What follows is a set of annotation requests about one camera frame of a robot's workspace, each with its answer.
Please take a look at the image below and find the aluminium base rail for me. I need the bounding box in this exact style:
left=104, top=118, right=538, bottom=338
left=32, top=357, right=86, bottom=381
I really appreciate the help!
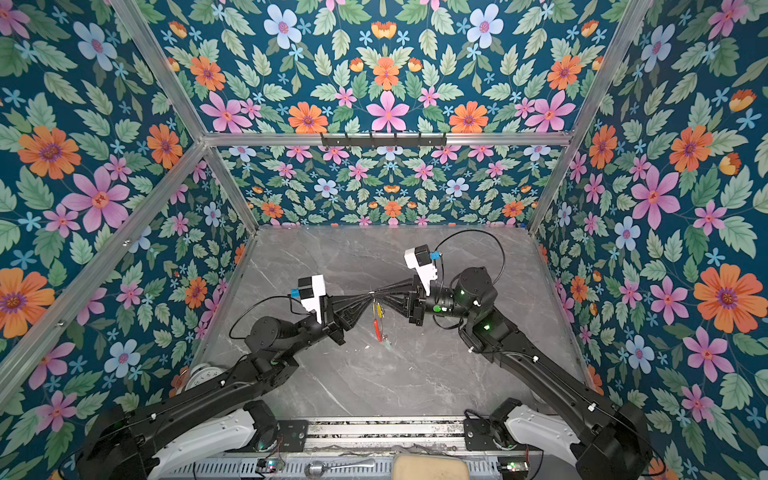
left=179, top=415, right=637, bottom=460

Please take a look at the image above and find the beige foam pad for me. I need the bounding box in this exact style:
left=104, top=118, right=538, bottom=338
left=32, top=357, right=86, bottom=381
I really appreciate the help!
left=391, top=454, right=470, bottom=480

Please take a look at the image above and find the aluminium frame post back right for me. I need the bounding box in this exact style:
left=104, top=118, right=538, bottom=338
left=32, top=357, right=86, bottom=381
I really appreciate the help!
left=528, top=0, right=653, bottom=238

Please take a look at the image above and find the aluminium horizontal back bar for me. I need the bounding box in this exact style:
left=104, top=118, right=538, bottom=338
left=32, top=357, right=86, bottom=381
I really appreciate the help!
left=203, top=132, right=572, bottom=148

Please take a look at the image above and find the black hook rail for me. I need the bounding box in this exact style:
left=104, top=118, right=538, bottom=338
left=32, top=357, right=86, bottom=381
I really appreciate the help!
left=320, top=133, right=448, bottom=148

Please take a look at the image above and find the black left camera cable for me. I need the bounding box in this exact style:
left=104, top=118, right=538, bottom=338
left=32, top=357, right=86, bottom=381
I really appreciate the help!
left=228, top=293, right=310, bottom=340

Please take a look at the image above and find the round white alarm clock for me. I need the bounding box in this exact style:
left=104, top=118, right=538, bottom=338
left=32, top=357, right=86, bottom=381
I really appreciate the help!
left=182, top=363, right=227, bottom=392

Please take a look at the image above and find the large keyring with red grip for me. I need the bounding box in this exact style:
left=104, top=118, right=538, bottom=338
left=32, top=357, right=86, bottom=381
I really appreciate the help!
left=372, top=300, right=384, bottom=343

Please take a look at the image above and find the aluminium left diagonal bar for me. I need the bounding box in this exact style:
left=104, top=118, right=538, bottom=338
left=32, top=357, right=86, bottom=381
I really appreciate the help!
left=1, top=141, right=207, bottom=409

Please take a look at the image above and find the black camera cable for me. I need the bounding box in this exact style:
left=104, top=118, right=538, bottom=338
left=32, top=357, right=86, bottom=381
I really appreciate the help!
left=228, top=293, right=310, bottom=340
left=433, top=229, right=507, bottom=283

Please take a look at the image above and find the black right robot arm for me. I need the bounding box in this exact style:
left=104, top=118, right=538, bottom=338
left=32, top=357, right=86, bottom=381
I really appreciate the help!
left=372, top=267, right=653, bottom=479

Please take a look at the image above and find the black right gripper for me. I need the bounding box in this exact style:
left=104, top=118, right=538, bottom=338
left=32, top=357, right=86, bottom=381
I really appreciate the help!
left=379, top=278, right=479, bottom=332

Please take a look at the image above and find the black right camera cable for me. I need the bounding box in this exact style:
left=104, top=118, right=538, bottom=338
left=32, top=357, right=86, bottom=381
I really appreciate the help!
left=433, top=229, right=507, bottom=283

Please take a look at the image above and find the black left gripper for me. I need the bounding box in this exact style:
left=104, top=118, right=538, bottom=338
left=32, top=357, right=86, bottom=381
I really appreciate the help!
left=282, top=291, right=371, bottom=360

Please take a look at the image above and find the aluminium frame post back left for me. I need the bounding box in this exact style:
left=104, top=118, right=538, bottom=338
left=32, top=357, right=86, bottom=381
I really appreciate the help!
left=111, top=1, right=258, bottom=236

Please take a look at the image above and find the aluminium frame post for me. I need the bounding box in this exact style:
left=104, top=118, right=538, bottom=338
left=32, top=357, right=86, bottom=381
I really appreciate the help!
left=528, top=0, right=653, bottom=238
left=111, top=1, right=258, bottom=236

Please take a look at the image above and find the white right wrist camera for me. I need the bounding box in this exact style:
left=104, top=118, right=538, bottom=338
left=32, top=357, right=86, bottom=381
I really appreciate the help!
left=404, top=244, right=438, bottom=296

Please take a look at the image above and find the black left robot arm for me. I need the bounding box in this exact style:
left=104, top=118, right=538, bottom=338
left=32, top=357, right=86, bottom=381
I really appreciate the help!
left=76, top=294, right=374, bottom=479

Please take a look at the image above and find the metal spoon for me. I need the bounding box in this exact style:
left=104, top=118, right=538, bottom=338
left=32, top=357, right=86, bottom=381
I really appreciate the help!
left=304, top=458, right=376, bottom=479

